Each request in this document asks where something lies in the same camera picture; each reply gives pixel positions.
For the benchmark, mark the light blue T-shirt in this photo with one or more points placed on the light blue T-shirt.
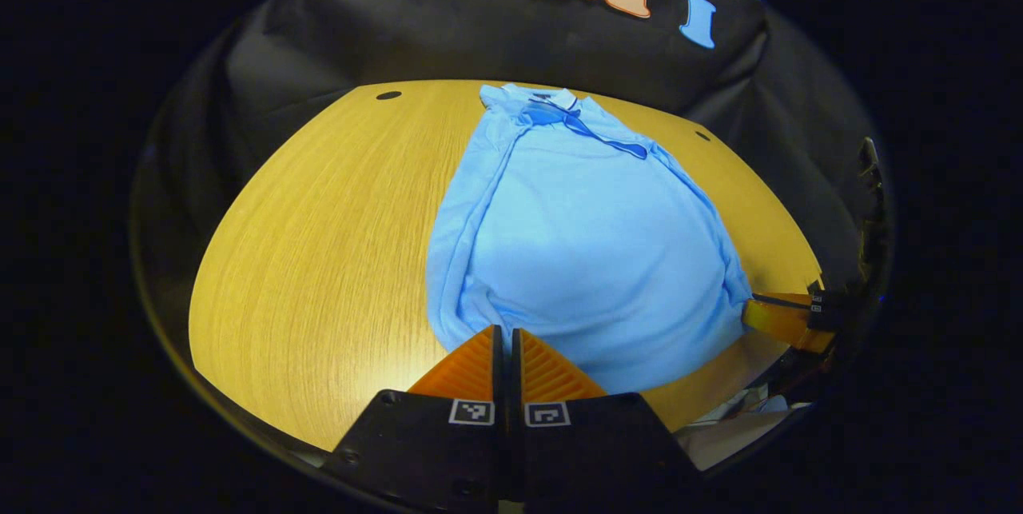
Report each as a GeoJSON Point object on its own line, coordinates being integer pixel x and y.
{"type": "Point", "coordinates": [591, 258]}

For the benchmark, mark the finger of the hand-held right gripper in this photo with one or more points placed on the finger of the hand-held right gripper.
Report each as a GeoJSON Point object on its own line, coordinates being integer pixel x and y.
{"type": "Point", "coordinates": [787, 322]}

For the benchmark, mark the white cloth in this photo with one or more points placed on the white cloth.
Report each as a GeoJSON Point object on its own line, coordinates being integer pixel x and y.
{"type": "Point", "coordinates": [735, 426]}

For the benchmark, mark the black backdrop cloth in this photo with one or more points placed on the black backdrop cloth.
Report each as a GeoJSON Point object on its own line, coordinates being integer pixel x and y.
{"type": "Point", "coordinates": [511, 34]}

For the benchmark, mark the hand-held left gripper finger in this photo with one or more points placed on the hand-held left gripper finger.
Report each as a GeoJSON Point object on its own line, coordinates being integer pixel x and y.
{"type": "Point", "coordinates": [498, 374]}
{"type": "Point", "coordinates": [516, 374]}

